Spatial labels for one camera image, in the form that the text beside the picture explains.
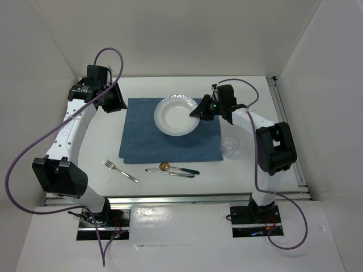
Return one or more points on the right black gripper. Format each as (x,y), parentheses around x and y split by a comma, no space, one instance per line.
(199,111)

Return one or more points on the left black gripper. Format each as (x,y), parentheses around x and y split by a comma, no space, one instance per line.
(119,102)

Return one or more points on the clear glass bowl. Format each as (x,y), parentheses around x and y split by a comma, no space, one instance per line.
(172,115)

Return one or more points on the blue cloth napkin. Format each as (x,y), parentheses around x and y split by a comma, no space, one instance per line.
(143,143)

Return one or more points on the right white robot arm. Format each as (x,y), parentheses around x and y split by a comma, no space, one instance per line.
(273,143)

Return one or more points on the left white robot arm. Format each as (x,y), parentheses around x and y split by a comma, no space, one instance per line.
(58,172)

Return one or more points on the clear plastic cup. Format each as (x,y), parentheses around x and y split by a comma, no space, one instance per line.
(229,146)

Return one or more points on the silver fork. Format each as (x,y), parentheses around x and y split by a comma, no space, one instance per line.
(112,166)

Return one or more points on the silver table knife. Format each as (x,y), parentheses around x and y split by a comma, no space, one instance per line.
(162,172)

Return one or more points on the gold spoon teal handle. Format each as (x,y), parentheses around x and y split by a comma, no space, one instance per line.
(166,166)

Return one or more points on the aluminium front rail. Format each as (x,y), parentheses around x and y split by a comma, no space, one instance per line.
(175,199)

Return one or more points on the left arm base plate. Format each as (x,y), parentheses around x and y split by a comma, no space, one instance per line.
(117,226)

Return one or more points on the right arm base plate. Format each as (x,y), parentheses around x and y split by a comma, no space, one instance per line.
(243,224)

